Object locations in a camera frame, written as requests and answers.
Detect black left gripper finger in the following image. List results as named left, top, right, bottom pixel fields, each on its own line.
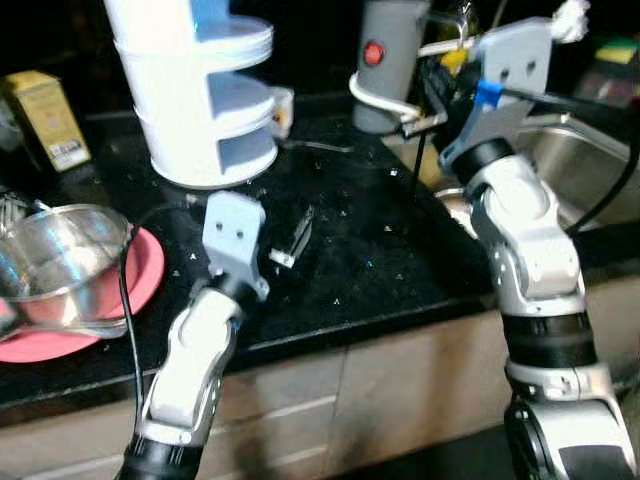
left=270, top=205, right=317, bottom=271

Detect steel kitchen sink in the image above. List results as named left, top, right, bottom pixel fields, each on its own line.
left=410, top=112, right=640, bottom=236

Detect grey kitchen cabinet drawers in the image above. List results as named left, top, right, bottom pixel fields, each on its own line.
left=0, top=275, right=640, bottom=480

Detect grey appliance with red button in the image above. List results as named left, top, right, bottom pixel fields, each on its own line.
left=350, top=0, right=431, bottom=136

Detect white printed cup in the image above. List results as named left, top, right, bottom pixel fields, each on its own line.
left=268, top=87, right=296, bottom=139

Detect white dish brush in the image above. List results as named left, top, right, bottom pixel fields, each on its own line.
left=420, top=0, right=591, bottom=56

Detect pink round plate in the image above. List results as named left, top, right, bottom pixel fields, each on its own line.
left=0, top=225, right=166, bottom=364

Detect green yellow sponge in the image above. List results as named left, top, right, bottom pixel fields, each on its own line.
left=597, top=35, right=640, bottom=63

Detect white tiered plastic rack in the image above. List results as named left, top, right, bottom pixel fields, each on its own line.
left=103, top=0, right=276, bottom=189

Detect steel mixing bowl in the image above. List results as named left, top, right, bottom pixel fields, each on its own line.
left=0, top=203, right=134, bottom=336

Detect yellow cardboard box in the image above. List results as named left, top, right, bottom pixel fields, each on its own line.
left=0, top=70, right=91, bottom=173

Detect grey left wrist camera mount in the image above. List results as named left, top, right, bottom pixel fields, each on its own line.
left=202, top=192, right=269, bottom=301

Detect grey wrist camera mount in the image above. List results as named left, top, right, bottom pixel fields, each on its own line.
left=202, top=192, right=269, bottom=301
left=438, top=18, right=556, bottom=171

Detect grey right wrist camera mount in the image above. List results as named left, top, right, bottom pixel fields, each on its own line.
left=438, top=18, right=556, bottom=171

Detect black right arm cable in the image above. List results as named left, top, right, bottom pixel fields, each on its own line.
left=475, top=80, right=640, bottom=236

